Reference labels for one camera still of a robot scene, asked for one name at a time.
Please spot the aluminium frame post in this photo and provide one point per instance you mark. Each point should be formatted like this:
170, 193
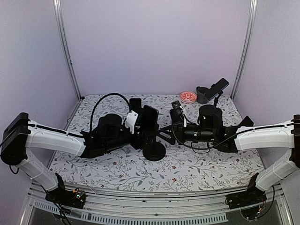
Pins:
246, 45
65, 48

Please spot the aluminium front rail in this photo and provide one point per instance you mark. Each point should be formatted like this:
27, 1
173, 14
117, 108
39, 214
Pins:
117, 207

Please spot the right aluminium frame post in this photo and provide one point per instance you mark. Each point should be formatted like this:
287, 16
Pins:
246, 45

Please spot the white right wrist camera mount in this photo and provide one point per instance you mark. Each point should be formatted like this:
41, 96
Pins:
185, 121

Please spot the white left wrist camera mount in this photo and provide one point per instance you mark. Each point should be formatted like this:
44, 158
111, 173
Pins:
130, 121

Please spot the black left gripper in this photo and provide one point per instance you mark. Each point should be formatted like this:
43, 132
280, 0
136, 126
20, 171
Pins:
137, 145

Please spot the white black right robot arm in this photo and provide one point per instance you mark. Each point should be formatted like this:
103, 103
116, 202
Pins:
210, 129

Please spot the black phone with pink edge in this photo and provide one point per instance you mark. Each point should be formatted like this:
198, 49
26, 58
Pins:
149, 120

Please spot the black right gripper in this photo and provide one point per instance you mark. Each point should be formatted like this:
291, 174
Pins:
179, 131

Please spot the black phone on centre stand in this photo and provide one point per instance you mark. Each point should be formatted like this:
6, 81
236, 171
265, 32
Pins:
172, 116

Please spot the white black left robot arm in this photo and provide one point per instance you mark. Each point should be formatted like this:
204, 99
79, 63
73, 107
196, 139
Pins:
111, 133

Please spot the black round-base phone stand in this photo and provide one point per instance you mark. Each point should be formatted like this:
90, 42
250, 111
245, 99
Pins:
153, 150

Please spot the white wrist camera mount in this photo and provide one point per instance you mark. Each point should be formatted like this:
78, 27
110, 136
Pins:
130, 121
185, 121

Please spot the black tall phone stand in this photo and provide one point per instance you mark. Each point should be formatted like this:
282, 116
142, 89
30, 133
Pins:
217, 98

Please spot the dark grey cup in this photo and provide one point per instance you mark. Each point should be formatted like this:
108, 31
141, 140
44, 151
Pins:
201, 98

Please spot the black phone on right stand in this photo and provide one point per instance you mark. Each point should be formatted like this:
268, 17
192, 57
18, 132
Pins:
247, 122

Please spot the left aluminium frame post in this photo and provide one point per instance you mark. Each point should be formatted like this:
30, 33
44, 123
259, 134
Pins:
65, 48

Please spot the black phone on tall stand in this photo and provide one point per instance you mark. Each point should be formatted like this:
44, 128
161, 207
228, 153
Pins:
216, 88

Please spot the red white patterned bowl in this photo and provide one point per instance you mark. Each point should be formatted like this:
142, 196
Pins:
188, 97

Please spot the black phone lying back left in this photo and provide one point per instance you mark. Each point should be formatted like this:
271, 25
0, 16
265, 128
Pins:
135, 104

